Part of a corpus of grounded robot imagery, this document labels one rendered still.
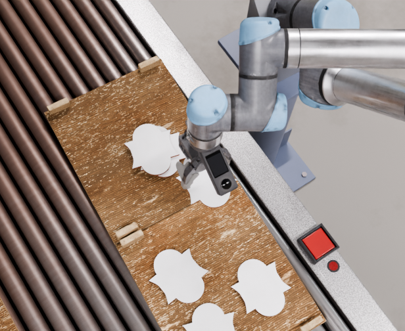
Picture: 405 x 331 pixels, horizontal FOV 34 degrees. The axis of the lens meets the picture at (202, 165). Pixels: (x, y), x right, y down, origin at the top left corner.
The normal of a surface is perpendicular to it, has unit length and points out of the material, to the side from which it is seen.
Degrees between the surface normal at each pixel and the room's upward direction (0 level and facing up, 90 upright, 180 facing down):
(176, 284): 0
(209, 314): 0
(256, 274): 0
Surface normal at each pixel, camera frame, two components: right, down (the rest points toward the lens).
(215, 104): 0.03, -0.40
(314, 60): -0.01, 0.70
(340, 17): 0.38, 0.18
